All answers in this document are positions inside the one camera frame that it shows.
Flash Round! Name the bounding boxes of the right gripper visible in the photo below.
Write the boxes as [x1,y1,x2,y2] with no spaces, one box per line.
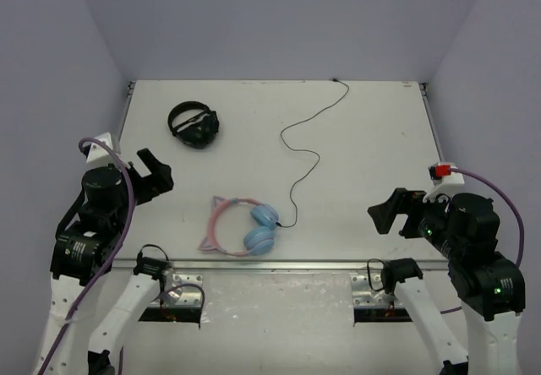
[368,187,462,259]

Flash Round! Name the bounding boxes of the black headphone cable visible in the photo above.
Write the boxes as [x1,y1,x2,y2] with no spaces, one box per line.
[274,78,350,229]

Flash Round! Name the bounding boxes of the pink blue cat-ear headphones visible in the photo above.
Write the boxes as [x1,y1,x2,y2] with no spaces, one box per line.
[197,195,281,258]

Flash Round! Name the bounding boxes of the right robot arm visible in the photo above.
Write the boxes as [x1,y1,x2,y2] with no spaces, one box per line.
[368,187,526,374]

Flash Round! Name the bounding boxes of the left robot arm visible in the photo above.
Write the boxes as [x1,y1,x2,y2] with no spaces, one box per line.
[34,149,174,374]

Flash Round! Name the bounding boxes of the black headphones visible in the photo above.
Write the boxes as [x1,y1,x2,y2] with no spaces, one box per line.
[167,101,220,149]

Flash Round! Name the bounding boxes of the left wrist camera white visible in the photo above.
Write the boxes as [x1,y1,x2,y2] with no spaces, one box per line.
[79,133,121,168]

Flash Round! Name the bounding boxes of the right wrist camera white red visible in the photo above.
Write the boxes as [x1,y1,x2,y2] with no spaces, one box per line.
[424,162,465,203]

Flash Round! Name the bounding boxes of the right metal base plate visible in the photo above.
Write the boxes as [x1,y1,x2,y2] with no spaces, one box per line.
[351,273,393,309]

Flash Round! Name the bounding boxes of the metal base plate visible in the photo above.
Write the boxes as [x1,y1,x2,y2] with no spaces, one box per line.
[351,273,393,309]
[158,273,205,308]

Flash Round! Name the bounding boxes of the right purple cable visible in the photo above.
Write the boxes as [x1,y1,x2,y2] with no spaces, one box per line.
[439,167,525,313]

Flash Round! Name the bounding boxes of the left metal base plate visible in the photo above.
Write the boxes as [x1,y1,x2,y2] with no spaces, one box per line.
[158,273,205,308]

